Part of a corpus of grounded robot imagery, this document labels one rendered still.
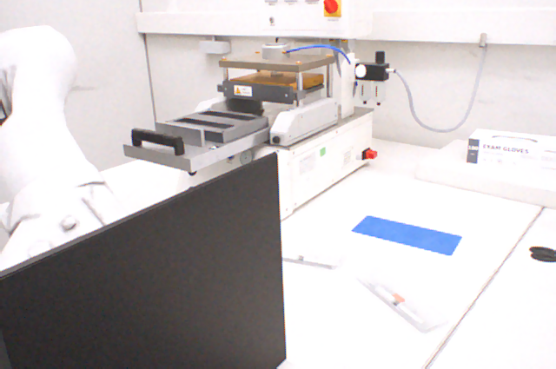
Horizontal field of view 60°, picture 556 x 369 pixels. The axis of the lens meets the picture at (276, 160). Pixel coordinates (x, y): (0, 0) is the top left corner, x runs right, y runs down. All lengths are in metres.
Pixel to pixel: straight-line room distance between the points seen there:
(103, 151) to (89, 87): 0.34
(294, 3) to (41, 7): 1.36
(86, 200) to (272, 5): 1.03
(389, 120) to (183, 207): 1.37
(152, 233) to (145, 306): 0.08
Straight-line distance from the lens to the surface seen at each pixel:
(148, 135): 1.08
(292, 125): 1.17
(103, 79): 2.64
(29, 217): 0.65
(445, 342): 0.87
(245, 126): 1.13
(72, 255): 0.47
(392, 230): 1.16
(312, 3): 1.44
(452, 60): 1.70
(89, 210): 0.63
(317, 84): 1.37
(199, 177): 1.32
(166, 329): 0.57
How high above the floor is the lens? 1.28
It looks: 19 degrees down
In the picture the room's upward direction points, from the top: 3 degrees counter-clockwise
